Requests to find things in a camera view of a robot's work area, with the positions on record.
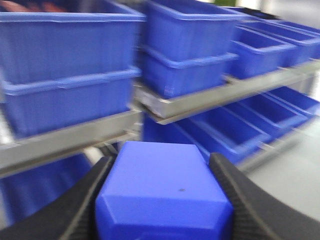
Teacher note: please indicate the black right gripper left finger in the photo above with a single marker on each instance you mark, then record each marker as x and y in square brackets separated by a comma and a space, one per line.
[69, 217]

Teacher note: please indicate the blue plastic block part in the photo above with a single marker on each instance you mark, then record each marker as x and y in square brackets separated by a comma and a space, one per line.
[162, 191]

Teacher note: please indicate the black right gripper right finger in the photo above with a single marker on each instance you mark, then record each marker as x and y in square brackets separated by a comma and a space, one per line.
[257, 215]

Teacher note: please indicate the blue stacked bin lower left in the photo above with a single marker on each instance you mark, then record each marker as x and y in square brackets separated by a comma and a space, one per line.
[43, 106]

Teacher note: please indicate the steel wheeled shelf cart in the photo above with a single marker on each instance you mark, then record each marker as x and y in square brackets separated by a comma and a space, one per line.
[247, 120]

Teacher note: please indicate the blue stacked bin lower centre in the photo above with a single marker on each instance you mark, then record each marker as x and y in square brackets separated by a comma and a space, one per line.
[170, 78]

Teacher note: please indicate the blue stacked bin upper centre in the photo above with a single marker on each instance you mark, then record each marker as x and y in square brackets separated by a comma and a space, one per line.
[189, 29]

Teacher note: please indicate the blue stacked bin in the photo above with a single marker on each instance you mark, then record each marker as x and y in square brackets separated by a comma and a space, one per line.
[170, 78]
[189, 29]
[43, 106]
[43, 46]

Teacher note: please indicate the blue stacked bin upper left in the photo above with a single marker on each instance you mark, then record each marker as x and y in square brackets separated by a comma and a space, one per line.
[43, 46]

